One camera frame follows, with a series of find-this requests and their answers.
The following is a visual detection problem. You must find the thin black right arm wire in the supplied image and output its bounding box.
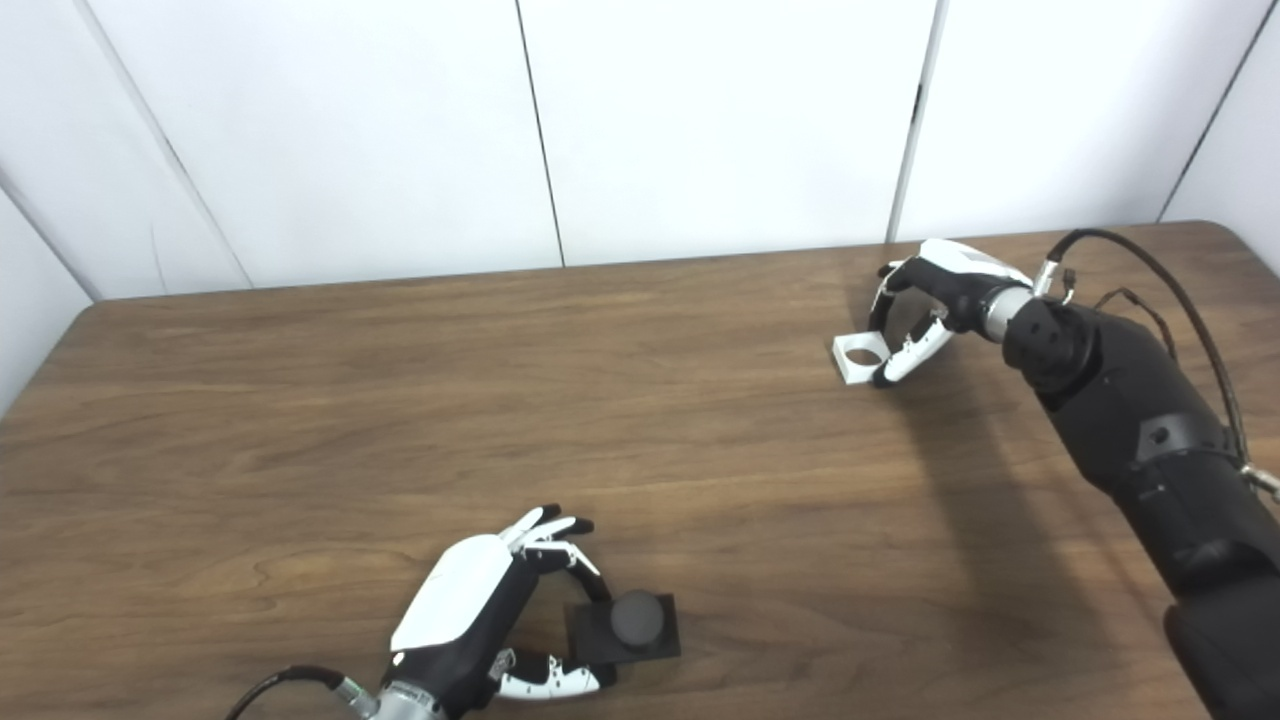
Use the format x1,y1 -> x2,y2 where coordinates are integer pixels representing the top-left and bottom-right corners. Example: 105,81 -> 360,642
1093,288 -> 1178,363

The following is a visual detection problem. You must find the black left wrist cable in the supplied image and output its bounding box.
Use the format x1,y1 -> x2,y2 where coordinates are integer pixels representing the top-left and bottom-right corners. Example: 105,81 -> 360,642
225,666 -> 381,720

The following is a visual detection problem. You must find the black peg with square base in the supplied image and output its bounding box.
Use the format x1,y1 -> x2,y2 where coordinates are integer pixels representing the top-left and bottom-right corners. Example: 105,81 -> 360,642
565,590 -> 683,666

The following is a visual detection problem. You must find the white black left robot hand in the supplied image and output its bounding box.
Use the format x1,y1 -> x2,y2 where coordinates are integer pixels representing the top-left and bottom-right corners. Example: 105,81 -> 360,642
385,505 -> 618,713

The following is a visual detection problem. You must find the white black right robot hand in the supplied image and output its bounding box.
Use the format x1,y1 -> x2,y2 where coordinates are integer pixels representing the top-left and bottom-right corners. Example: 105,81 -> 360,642
868,239 -> 1034,388

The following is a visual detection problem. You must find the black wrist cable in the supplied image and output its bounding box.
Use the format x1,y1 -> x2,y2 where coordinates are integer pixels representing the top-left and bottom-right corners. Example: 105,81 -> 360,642
225,666 -> 381,720
1033,229 -> 1280,501

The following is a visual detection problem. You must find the white square piece with hole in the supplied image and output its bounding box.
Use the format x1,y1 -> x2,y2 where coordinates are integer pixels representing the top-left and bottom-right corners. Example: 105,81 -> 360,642
832,332 -> 894,386

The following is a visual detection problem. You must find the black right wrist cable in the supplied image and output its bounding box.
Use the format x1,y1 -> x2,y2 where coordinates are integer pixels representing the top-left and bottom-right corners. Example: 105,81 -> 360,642
1033,229 -> 1280,501

